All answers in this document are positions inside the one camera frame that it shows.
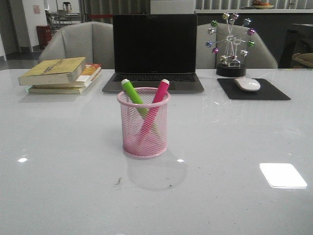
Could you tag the grey open laptop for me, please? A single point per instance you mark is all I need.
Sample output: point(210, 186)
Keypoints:
point(151, 47)

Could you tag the ferris wheel desk ornament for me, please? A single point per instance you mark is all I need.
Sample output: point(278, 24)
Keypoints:
point(230, 64)

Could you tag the black mouse pad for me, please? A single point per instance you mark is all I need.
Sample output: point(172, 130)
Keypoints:
point(267, 91)

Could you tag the distant folding table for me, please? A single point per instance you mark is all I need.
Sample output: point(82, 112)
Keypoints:
point(60, 12)

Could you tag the white computer mouse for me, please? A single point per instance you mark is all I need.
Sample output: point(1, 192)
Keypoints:
point(247, 84)

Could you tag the fruit bowl on counter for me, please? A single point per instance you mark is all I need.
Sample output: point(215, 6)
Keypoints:
point(259, 4)

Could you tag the pink wall notice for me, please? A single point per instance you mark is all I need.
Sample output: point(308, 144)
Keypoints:
point(36, 9)

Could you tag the pink marker pen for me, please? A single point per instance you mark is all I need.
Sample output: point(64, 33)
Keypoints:
point(159, 96)

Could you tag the pink mesh pen holder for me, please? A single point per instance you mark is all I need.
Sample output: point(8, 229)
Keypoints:
point(132, 122)

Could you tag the red trash bin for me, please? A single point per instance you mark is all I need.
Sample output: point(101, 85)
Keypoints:
point(44, 35)

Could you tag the red-orange middle book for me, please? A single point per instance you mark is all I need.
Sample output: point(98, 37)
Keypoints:
point(88, 75)

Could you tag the grey upholstered chair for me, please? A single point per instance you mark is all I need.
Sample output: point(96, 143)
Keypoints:
point(92, 40)

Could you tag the red barrier belt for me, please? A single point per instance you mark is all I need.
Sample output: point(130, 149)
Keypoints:
point(91, 17)

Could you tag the yellow book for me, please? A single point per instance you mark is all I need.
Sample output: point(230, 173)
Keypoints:
point(33, 90)
point(56, 71)

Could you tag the yellow bottom book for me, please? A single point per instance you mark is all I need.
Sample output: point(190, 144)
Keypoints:
point(33, 90)

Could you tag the yellow top book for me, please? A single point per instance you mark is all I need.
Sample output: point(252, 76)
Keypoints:
point(56, 71)

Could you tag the green marker pen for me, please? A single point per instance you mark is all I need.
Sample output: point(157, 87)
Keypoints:
point(133, 94)

